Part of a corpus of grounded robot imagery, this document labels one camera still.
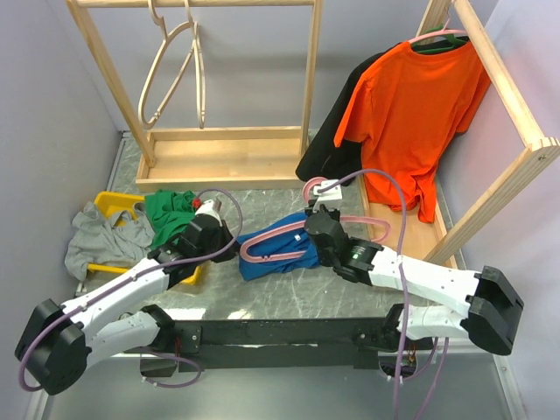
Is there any blue tank top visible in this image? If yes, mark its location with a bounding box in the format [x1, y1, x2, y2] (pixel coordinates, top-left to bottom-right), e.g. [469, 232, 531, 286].
[239, 227, 320, 282]

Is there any pink hanger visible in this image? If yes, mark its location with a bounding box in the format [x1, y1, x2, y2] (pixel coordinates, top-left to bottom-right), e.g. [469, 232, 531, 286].
[409, 18, 468, 45]
[238, 177, 391, 263]

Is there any yellow plastic tray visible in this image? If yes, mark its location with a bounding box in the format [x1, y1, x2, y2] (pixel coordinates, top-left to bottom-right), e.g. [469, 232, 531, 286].
[87, 192, 200, 274]

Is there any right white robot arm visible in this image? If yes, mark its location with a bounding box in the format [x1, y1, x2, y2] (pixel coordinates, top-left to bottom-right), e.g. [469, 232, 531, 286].
[304, 212, 524, 356]

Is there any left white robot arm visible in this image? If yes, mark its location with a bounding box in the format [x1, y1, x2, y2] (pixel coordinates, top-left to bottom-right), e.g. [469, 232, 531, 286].
[15, 214, 238, 396]

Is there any left beige wooden hanger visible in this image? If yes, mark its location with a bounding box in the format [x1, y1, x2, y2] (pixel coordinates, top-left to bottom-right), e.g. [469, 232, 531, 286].
[136, 0, 195, 130]

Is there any beige wooden hanger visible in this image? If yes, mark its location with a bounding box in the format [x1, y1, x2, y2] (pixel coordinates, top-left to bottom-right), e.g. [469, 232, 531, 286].
[136, 0, 195, 130]
[184, 0, 207, 129]

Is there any middle beige wooden hanger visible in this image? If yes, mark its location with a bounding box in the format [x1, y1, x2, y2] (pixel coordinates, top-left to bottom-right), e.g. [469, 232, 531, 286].
[184, 0, 207, 129]

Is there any green hanger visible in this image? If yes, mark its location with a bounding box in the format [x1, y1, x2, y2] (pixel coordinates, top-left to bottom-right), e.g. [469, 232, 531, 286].
[410, 34, 469, 55]

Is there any pink hanger under orange shirt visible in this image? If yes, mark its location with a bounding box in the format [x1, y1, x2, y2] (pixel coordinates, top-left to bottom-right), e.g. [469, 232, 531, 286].
[409, 18, 468, 45]

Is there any green shirt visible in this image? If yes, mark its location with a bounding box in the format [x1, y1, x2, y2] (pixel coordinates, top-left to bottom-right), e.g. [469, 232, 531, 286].
[144, 190, 196, 249]

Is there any black shirt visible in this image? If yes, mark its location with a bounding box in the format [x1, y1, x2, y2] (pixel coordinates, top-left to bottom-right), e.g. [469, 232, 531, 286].
[295, 39, 469, 187]

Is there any grey shirt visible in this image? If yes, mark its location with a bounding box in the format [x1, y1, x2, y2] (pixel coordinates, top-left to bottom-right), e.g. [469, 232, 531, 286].
[65, 201, 155, 281]

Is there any back wooden clothes rack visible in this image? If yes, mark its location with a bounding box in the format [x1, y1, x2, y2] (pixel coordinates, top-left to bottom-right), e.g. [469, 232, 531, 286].
[66, 1, 323, 192]

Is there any wooden clothes rack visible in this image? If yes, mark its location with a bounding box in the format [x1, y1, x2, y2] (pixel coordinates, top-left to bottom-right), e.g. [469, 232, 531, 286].
[66, 1, 323, 192]
[366, 1, 559, 272]

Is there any right wooden clothes rack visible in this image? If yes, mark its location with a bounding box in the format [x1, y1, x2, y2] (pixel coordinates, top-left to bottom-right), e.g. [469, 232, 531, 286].
[366, 1, 559, 272]

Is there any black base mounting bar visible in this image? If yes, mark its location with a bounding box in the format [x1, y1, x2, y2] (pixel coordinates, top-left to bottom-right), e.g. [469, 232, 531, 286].
[147, 318, 400, 370]

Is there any orange t-shirt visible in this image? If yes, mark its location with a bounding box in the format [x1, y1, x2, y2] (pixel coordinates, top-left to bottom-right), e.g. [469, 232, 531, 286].
[333, 42, 490, 223]

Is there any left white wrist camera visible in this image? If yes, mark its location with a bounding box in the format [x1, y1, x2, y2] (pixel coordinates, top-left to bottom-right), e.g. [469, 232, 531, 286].
[195, 199, 221, 221]

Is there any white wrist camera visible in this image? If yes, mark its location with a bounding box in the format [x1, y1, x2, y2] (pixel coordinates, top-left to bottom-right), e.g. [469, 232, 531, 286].
[195, 199, 221, 221]
[311, 179, 343, 213]

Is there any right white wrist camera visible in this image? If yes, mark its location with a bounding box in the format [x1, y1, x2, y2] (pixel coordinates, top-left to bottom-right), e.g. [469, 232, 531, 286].
[311, 179, 343, 213]

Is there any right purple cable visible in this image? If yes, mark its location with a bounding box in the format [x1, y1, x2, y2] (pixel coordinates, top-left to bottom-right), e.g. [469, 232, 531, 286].
[318, 169, 450, 419]

